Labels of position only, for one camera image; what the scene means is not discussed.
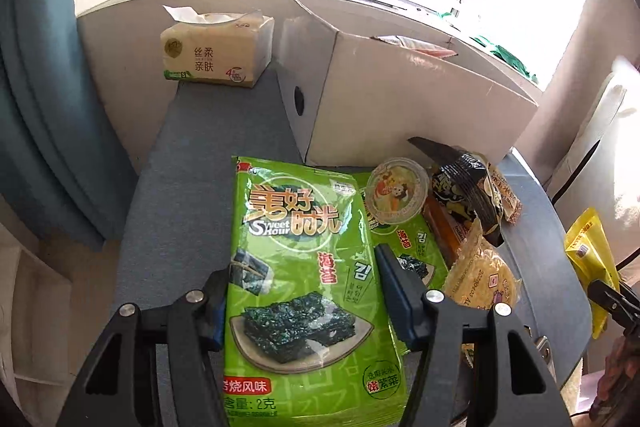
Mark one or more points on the yellow snack packet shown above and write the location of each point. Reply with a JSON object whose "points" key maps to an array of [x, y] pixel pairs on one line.
{"points": [[587, 247]]}

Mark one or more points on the metal table latch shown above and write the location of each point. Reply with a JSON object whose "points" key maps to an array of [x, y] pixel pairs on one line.
{"points": [[543, 349]]}

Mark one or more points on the white cardboard box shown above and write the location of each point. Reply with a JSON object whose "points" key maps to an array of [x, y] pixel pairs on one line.
{"points": [[400, 102]]}

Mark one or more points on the blue curtain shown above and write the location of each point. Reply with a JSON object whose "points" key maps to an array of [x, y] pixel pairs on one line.
{"points": [[45, 97]]}

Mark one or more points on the snack packet with red print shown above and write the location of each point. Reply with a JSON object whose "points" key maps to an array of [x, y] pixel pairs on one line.
{"points": [[420, 45]]}

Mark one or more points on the white cushion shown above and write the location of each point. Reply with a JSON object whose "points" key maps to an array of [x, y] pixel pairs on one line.
{"points": [[607, 157]]}

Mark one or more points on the green cloth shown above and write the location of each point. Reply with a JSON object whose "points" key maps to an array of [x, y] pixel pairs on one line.
{"points": [[510, 57]]}

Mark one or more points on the tissue pack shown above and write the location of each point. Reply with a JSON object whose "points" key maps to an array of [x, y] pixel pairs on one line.
{"points": [[215, 52]]}

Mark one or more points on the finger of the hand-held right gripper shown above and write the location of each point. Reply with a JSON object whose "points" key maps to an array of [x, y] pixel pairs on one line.
{"points": [[612, 302]]}

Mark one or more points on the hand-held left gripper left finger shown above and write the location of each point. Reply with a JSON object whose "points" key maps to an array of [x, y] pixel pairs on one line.
{"points": [[214, 320]]}

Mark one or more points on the tan snack packet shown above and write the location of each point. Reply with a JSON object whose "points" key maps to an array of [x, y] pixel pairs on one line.
{"points": [[506, 197]]}

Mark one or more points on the large green seaweed packet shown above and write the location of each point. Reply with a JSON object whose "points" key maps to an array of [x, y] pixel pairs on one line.
{"points": [[295, 287]]}

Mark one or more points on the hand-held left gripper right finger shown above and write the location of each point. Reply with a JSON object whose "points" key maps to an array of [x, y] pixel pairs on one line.
{"points": [[401, 302]]}

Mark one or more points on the black snack packet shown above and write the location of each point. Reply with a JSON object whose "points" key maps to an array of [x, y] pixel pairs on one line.
{"points": [[462, 194]]}

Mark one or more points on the round cracker clear packet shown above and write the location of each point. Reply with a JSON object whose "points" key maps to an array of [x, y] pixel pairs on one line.
{"points": [[480, 282]]}

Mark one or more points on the orange snack bar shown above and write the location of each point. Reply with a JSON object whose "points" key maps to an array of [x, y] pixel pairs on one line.
{"points": [[442, 232]]}

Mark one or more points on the white shelf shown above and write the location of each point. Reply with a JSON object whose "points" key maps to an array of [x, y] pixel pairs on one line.
{"points": [[35, 307]]}

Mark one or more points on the clear jelly cup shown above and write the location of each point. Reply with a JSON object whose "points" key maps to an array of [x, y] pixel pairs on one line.
{"points": [[397, 192]]}

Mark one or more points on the small green seaweed packet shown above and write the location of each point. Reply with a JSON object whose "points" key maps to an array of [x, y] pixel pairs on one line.
{"points": [[417, 252]]}

